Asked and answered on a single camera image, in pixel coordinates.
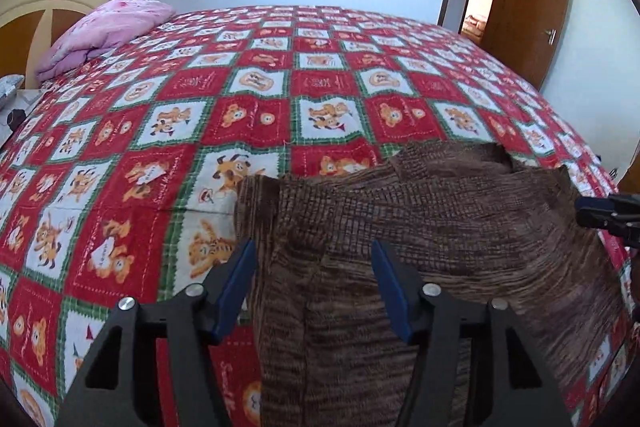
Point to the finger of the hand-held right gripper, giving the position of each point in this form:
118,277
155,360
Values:
592,212

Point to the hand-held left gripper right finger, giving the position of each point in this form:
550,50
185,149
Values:
392,292

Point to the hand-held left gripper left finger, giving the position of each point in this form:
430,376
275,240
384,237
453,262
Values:
235,292

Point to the brown knitted sweater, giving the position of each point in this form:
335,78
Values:
450,227

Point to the brown wooden cabinet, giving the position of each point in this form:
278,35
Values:
631,182

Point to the red checkered cartoon bedspread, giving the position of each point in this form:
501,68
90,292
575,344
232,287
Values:
250,107

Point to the brown wooden door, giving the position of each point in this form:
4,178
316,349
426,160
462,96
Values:
530,12

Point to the pink pillow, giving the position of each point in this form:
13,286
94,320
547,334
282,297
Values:
110,24

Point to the grey floral pillow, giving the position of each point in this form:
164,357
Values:
9,88

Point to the cream and wood headboard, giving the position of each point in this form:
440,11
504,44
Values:
35,12

